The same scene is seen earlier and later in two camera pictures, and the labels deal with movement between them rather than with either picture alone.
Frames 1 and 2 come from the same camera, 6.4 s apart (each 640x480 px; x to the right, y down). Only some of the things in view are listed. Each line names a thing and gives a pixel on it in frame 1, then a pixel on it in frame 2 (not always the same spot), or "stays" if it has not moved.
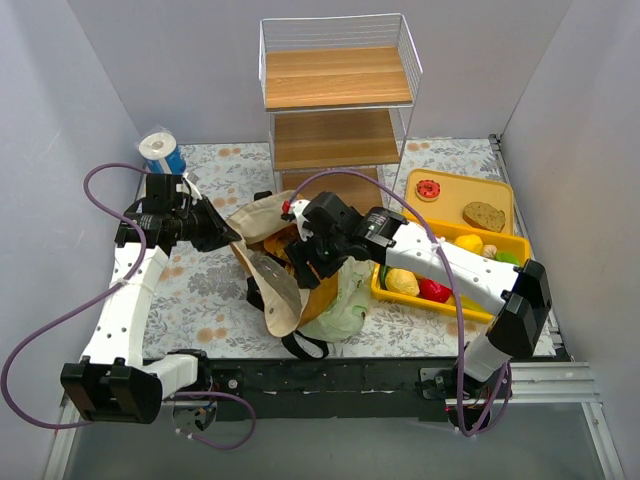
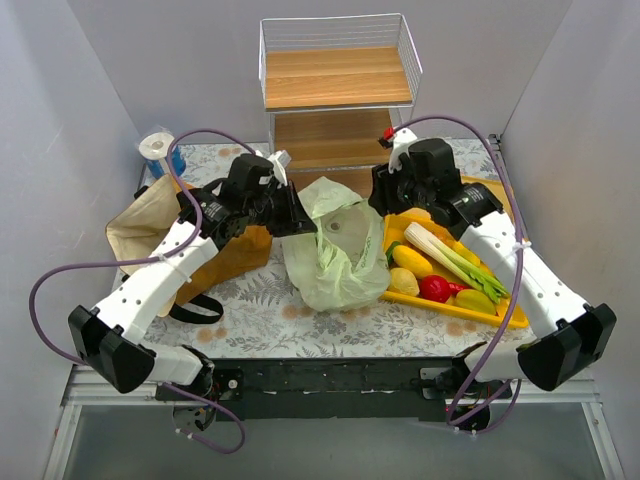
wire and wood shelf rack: [338, 93] stays
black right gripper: [310, 258] to [388, 195]
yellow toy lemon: [402, 281] stays
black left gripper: [204, 228] to [282, 209]
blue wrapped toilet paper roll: [161, 152] stays
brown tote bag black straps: [287, 302] to [136, 228]
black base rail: [327, 388] stays
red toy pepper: [433, 290] stays
